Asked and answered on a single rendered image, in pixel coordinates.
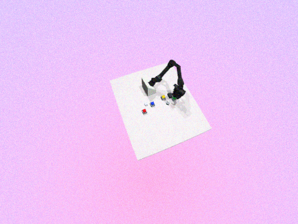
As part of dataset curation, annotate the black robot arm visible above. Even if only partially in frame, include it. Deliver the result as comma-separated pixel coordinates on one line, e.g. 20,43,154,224
148,59,186,99

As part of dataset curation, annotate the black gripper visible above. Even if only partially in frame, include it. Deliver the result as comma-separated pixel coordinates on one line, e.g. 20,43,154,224
167,89,178,98

